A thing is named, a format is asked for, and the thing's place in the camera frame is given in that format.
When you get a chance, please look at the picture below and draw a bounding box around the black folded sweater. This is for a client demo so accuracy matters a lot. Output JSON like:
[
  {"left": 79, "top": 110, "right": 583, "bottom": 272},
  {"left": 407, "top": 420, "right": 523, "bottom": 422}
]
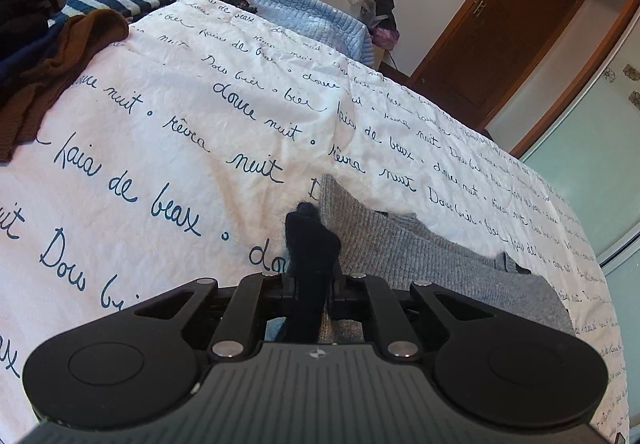
[{"left": 0, "top": 0, "right": 57, "bottom": 60}]

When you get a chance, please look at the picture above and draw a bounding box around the grey knit sweater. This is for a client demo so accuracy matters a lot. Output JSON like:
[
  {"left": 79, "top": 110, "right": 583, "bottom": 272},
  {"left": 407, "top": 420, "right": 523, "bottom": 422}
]
[{"left": 315, "top": 174, "right": 573, "bottom": 345}]

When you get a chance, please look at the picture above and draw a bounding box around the dark navy sock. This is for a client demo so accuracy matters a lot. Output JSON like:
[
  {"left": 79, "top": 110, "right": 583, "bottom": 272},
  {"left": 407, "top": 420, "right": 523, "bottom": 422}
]
[{"left": 284, "top": 201, "right": 343, "bottom": 344}]

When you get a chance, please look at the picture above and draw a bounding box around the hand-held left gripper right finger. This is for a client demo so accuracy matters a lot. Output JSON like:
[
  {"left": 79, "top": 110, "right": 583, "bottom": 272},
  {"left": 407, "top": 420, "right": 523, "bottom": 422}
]
[{"left": 325, "top": 272, "right": 483, "bottom": 361}]

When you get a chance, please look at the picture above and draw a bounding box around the light blue quilted blanket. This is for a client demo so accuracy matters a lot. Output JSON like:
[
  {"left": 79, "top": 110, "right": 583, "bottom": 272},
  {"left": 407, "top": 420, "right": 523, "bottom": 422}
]
[{"left": 125, "top": 0, "right": 376, "bottom": 70}]

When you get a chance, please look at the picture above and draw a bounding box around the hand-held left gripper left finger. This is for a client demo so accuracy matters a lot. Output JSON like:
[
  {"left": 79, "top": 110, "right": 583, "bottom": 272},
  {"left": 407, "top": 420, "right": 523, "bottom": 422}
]
[{"left": 134, "top": 272, "right": 297, "bottom": 361}]

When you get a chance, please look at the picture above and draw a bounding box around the white script-printed blanket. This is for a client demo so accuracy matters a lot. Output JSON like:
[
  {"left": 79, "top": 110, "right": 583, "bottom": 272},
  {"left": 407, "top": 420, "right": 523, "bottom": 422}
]
[{"left": 0, "top": 0, "right": 628, "bottom": 444}]

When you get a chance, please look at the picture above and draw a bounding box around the frosted glass sliding door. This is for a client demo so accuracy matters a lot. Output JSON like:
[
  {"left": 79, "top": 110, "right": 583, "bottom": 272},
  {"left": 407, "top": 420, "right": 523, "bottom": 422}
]
[{"left": 485, "top": 0, "right": 640, "bottom": 270}]

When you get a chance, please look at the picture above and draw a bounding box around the brown wooden door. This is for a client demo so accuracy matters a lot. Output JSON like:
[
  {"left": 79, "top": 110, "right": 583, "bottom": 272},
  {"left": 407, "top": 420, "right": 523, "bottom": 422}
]
[{"left": 407, "top": 0, "right": 640, "bottom": 157}]

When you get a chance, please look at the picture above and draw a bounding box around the purple bag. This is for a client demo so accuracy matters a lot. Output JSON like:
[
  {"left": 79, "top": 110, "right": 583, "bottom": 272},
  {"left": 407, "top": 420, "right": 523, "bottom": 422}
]
[{"left": 372, "top": 26, "right": 399, "bottom": 51}]

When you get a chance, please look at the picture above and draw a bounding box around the blue folded sweater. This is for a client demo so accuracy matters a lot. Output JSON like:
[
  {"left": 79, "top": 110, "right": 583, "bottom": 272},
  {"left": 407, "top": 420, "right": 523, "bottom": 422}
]
[{"left": 0, "top": 21, "right": 66, "bottom": 92}]

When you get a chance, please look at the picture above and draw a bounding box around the brown garment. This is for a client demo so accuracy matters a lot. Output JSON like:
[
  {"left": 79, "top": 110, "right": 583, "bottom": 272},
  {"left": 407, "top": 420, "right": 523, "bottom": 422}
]
[{"left": 0, "top": 9, "right": 131, "bottom": 164}]

